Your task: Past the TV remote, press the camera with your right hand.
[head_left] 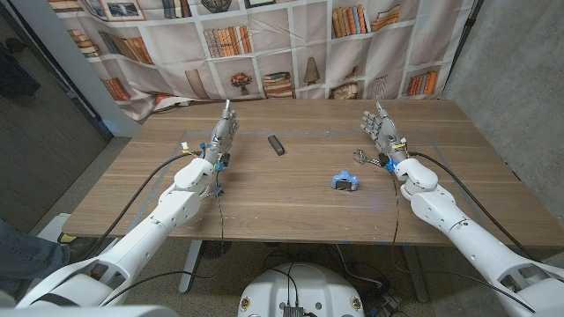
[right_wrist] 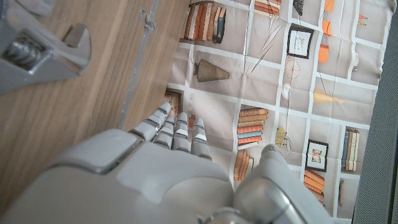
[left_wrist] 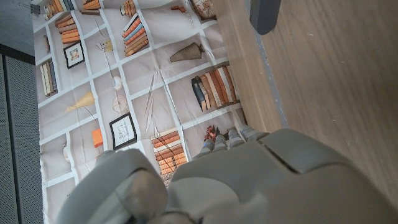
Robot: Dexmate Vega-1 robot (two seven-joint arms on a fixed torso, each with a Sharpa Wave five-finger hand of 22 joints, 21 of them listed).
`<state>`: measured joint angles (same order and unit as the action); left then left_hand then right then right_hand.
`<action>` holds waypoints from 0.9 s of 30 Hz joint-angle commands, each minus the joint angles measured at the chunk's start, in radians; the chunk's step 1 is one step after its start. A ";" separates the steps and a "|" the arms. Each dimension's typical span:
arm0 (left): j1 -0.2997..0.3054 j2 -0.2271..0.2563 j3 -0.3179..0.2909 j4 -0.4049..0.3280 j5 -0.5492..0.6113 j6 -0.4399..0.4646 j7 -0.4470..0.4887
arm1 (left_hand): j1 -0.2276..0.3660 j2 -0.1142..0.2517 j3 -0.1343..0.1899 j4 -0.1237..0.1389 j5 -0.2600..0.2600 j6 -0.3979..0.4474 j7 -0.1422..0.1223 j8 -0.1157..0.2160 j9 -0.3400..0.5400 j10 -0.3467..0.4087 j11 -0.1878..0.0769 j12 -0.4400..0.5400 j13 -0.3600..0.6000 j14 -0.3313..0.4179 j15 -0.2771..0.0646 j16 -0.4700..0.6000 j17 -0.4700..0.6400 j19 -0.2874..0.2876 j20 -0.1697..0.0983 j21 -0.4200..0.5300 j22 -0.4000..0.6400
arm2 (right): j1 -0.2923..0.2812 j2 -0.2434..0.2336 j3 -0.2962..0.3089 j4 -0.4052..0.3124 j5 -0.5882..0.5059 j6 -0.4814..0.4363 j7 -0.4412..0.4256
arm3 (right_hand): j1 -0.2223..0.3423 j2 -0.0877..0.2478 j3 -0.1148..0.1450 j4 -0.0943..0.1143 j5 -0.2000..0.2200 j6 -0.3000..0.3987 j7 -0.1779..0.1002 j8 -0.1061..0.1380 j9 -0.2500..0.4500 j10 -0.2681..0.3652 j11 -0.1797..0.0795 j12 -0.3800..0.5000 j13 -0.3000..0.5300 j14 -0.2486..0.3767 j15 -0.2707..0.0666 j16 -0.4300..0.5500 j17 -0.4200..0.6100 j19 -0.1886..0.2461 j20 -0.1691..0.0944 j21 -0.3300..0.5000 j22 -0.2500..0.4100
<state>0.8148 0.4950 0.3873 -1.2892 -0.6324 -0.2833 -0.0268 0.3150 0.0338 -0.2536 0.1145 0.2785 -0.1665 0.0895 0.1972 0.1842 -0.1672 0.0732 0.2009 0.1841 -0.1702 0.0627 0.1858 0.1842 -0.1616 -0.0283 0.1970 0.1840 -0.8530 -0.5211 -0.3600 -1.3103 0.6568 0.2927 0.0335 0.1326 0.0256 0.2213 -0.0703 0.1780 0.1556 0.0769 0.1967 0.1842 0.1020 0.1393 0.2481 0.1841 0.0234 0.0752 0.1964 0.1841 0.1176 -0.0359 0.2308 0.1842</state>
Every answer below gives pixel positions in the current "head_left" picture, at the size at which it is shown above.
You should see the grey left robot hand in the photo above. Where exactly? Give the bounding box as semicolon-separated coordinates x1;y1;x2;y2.
200;99;241;166

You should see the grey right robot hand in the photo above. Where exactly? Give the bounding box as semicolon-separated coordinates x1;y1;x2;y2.
360;101;411;165

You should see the blue toy camera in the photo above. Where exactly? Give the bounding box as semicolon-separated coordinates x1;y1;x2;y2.
330;170;360;192

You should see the black TV remote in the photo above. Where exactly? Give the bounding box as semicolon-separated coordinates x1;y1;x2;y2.
267;135;286;157

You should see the silver adjustable wrench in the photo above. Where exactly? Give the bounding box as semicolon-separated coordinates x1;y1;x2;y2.
352;149;384;167

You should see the printed bookshelf backdrop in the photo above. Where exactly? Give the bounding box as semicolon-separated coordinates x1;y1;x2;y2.
47;0;477;122

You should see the black round grille object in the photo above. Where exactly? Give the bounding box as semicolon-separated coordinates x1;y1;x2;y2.
200;240;234;260

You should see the black backdrop stand pole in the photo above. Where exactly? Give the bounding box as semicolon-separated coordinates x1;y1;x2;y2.
440;0;484;93

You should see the white table leg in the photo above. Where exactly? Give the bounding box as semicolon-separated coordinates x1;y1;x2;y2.
178;240;204;295

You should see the grey table leg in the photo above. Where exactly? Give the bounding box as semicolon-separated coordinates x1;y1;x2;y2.
401;244;429;304

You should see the power strip on floor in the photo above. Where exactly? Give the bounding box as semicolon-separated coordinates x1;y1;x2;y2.
378;292;402;312

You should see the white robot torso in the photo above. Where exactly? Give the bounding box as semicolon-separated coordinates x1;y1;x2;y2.
236;262;366;317

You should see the dark door panel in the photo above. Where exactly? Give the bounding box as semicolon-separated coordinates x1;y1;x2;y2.
0;0;114;234

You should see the white floor board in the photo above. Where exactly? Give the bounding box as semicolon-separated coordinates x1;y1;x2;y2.
37;213;74;243

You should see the person leg in jeans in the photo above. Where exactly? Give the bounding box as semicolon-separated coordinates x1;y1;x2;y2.
0;219;71;287

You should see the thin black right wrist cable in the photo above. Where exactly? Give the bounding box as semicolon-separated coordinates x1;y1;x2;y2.
390;169;538;314

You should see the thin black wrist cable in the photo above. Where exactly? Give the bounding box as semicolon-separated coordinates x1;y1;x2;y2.
390;169;538;314
100;166;226;307

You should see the thin black left wrist cable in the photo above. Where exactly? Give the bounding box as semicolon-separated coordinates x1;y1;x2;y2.
100;166;226;307

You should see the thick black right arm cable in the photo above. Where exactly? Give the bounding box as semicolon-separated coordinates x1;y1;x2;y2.
408;151;535;262

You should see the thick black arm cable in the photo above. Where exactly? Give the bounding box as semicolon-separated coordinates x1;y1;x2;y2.
81;151;204;263
408;151;535;262

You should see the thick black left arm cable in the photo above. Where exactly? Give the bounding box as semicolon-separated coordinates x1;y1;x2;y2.
81;151;204;263

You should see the white floor cable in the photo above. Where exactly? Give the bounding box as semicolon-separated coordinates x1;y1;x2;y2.
337;244;383;288

